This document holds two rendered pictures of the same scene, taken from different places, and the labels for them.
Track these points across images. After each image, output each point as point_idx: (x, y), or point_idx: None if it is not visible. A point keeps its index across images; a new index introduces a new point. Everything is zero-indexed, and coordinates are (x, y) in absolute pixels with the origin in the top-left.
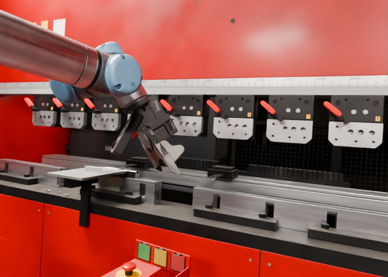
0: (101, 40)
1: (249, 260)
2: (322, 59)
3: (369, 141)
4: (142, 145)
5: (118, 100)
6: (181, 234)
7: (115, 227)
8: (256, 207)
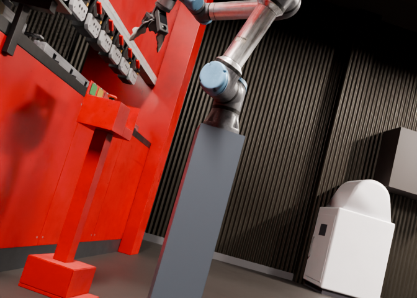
0: None
1: (81, 104)
2: None
3: (107, 48)
4: (143, 25)
5: (171, 4)
6: (62, 81)
7: (28, 63)
8: (66, 70)
